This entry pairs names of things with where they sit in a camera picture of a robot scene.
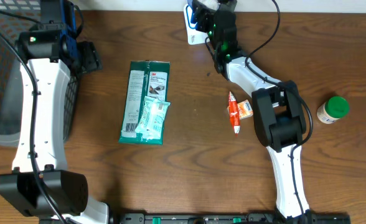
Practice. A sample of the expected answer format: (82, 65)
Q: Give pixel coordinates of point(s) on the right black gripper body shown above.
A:
(206, 23)

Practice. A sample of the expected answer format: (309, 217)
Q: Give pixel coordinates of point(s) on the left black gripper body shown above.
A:
(87, 56)

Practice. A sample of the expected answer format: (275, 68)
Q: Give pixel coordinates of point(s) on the green 3M gloves package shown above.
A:
(146, 78)

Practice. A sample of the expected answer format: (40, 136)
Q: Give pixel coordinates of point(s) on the red snack sachet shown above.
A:
(234, 113)

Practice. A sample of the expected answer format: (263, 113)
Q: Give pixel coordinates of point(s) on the mint green wipes pack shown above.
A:
(152, 119)

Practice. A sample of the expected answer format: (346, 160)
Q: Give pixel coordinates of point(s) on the orange Kleenex tissue pack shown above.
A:
(244, 109)

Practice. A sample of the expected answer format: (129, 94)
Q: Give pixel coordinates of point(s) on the green-lid seasoning jar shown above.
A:
(333, 109)

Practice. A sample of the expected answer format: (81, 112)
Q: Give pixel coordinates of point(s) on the white cylindrical container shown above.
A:
(202, 13)

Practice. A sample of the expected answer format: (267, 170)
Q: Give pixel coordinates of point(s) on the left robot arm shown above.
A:
(40, 184)

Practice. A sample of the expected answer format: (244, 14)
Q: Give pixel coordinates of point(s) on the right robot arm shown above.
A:
(282, 119)

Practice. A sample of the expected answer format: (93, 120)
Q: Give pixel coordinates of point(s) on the white barcode scanner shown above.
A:
(194, 37)

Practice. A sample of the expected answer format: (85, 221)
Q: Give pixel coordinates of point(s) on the grey plastic mesh basket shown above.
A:
(10, 76)

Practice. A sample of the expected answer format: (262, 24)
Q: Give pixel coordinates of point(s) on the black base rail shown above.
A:
(261, 218)

